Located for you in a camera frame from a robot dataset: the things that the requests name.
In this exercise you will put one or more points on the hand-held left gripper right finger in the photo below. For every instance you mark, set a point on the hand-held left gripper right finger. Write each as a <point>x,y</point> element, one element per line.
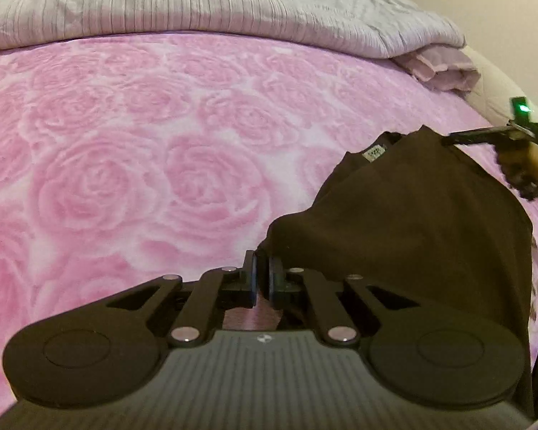
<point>275,280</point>

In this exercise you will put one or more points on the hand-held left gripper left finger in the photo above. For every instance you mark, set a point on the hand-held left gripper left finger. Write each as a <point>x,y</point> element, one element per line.
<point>250,277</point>

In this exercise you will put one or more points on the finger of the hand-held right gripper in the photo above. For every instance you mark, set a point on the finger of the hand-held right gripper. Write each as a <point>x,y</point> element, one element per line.
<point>479,135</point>

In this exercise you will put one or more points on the dark brown long-sleeved sweater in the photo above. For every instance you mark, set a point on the dark brown long-sleeved sweater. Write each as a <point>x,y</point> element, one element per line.
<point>408,233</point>

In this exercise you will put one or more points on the person's right hand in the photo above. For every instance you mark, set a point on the person's right hand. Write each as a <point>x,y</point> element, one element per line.
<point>527,165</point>

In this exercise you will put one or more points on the cream headboard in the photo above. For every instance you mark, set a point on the cream headboard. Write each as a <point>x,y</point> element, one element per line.
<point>511,76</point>

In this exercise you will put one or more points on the purple pillow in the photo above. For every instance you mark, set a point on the purple pillow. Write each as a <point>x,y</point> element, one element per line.
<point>439,69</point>

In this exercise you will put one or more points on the pink rose-print blanket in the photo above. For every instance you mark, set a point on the pink rose-print blanket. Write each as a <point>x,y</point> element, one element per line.
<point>139,165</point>

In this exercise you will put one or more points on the white striped duvet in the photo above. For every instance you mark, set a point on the white striped duvet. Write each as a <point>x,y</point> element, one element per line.
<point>184,4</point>

